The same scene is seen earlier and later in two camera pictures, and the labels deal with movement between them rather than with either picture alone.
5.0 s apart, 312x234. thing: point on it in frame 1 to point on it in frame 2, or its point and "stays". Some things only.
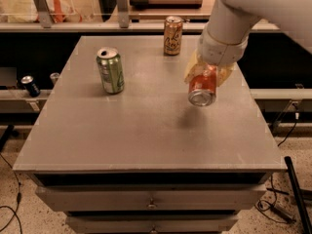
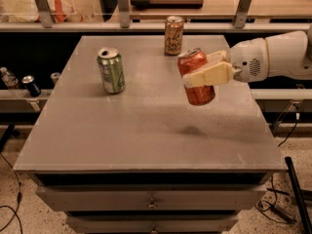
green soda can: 111,69 stays
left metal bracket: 45,16 stays
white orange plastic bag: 22,9 stays
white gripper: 216,53 to 249,59
